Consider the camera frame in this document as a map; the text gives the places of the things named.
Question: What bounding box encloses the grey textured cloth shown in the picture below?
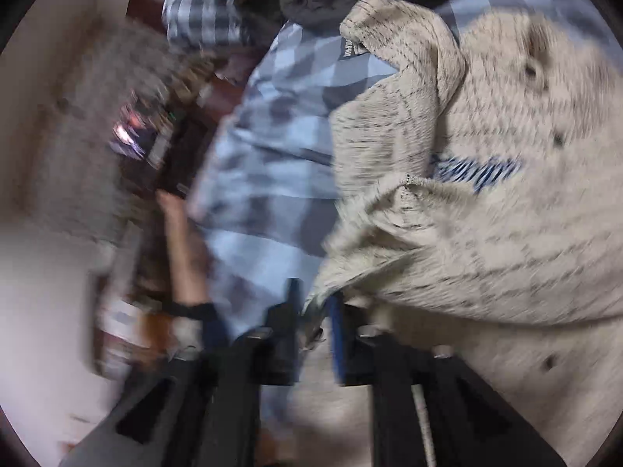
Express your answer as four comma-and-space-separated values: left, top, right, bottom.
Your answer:
22, 24, 195, 246

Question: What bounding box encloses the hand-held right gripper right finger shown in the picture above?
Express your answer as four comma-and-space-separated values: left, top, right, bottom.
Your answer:
326, 294, 568, 467

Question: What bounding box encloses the checked pillow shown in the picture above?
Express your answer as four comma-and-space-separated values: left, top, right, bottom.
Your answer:
163, 0, 288, 52

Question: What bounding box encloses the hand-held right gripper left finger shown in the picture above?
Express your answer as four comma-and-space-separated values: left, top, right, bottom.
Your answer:
61, 278, 303, 467

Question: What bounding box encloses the person's left forearm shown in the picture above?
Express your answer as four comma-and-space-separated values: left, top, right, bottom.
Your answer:
156, 192, 220, 314

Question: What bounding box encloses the blue checked blanket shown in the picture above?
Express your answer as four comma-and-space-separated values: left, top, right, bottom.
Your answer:
187, 0, 621, 351

